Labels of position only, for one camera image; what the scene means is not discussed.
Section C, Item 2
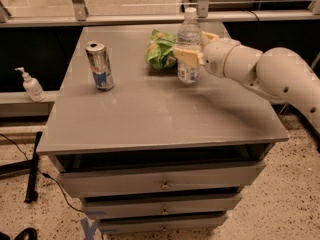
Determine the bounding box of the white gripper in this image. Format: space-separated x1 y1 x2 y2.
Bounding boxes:
173 31 240 78

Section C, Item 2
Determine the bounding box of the clear plastic water bottle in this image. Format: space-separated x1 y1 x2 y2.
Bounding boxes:
177 7 201 85

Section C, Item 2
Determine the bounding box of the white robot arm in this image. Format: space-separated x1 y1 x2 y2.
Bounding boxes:
173 32 320 134

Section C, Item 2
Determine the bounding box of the green rice chip bag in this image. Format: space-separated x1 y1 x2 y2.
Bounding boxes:
145 29 177 70

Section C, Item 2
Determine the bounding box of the white pump dispenser bottle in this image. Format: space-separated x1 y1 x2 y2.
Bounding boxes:
16 67 46 102

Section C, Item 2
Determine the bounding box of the silver blue drink can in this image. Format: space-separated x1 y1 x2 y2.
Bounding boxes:
85 40 114 91

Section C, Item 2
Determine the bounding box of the grey drawer cabinet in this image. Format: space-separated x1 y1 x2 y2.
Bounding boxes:
36 21 290 235

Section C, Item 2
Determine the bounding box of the middle grey drawer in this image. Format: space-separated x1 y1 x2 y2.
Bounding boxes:
82 193 242 219

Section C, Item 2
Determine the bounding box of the grey drawer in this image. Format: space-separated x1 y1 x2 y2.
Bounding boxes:
58 161 265 198
98 212 227 234
82 193 242 219

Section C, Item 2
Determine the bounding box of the top grey drawer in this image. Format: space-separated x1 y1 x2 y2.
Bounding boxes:
58 161 265 198

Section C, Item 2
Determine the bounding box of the bottom grey drawer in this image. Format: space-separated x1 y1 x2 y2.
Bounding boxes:
98 212 227 234

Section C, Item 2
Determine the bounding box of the black metal stand leg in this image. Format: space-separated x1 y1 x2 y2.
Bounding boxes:
25 131 42 204

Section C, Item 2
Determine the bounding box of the black shoe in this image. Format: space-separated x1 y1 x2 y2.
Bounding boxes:
0 227 38 240

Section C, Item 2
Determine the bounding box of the grey window rail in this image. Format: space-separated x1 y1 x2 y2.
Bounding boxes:
0 10 320 28

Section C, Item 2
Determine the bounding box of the black cable on floor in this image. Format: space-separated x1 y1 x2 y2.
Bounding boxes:
0 132 84 214

